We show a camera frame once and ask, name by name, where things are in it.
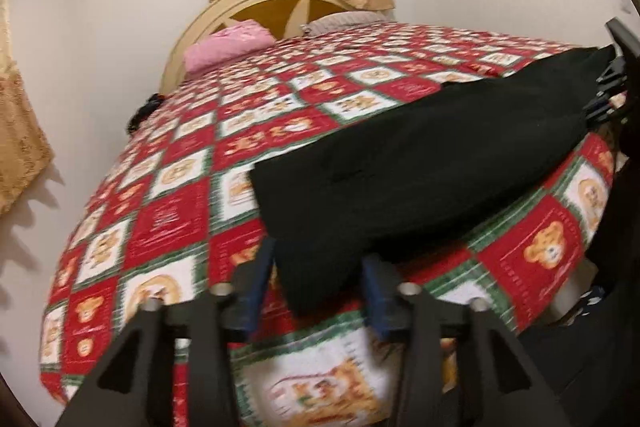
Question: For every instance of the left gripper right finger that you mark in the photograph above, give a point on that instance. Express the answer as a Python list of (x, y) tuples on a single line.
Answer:
[(460, 366)]

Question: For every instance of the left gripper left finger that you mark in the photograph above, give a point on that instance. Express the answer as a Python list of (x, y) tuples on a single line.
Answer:
[(133, 382)]

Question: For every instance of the black pants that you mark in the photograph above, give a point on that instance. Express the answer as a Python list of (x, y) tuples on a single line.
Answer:
[(406, 182)]

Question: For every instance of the red teddy bear bedspread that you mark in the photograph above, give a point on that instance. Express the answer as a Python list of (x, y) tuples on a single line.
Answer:
[(176, 214)]

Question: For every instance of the black object beside bed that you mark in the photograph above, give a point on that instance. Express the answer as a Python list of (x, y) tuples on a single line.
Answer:
[(144, 112)]

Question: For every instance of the striped pillow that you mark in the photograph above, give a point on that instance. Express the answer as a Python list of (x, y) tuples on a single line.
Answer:
[(341, 20)]

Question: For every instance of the cream wooden headboard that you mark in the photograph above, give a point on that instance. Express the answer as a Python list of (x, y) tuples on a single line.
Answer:
[(283, 18)]

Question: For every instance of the pink folded blanket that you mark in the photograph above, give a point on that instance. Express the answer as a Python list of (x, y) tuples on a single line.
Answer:
[(226, 45)]

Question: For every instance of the beige curtain left wall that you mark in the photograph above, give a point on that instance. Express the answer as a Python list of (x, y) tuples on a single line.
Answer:
[(24, 149)]

